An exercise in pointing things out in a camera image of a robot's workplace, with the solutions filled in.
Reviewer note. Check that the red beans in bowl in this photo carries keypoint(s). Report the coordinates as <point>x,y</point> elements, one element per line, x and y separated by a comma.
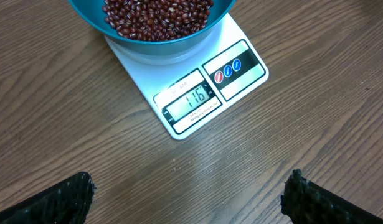
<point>156,20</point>

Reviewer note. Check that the teal plastic bowl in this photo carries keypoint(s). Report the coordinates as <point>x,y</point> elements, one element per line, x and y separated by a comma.
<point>92,13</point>

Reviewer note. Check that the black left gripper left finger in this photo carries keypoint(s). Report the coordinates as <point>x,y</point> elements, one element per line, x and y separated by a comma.
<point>66,202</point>

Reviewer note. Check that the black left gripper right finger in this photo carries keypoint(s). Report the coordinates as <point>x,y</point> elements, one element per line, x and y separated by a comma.
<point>304,202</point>

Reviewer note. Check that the white digital kitchen scale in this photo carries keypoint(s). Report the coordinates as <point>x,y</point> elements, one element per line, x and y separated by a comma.
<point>188,89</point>

